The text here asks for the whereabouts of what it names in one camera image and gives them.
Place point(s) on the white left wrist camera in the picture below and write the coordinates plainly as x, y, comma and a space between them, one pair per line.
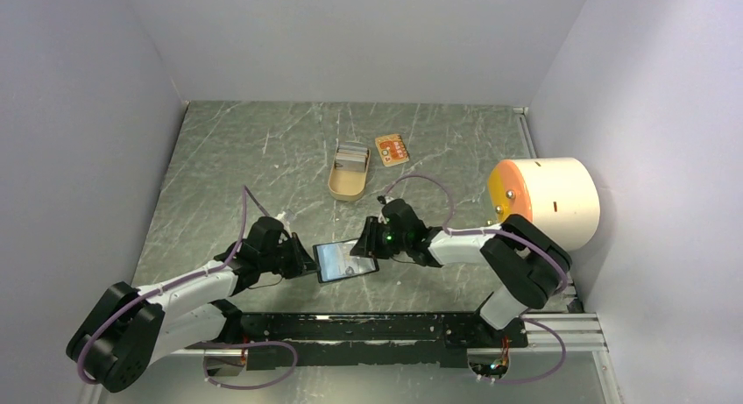
286, 217

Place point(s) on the beige oval tray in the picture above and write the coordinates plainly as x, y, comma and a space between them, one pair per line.
347, 186

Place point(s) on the aluminium frame extrusion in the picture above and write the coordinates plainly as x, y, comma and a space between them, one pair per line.
545, 332

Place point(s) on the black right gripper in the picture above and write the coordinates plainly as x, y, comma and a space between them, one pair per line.
365, 244

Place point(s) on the orange patterned card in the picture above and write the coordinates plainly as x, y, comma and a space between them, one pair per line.
392, 150

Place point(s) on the black card holder wallet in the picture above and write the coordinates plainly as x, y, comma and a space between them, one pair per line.
335, 263

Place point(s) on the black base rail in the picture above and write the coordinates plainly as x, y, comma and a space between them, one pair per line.
442, 338

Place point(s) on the cream cylinder orange face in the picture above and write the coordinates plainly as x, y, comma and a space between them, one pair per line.
557, 195

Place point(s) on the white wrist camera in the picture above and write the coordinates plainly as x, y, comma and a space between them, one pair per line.
383, 200
286, 217

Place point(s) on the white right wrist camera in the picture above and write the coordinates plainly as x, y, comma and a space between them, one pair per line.
383, 200

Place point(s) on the grey credit card stack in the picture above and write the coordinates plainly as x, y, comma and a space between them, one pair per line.
351, 157

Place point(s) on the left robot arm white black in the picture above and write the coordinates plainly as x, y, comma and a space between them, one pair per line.
130, 328

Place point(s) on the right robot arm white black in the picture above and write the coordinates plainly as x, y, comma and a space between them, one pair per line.
530, 266

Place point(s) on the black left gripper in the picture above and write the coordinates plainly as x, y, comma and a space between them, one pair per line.
302, 263

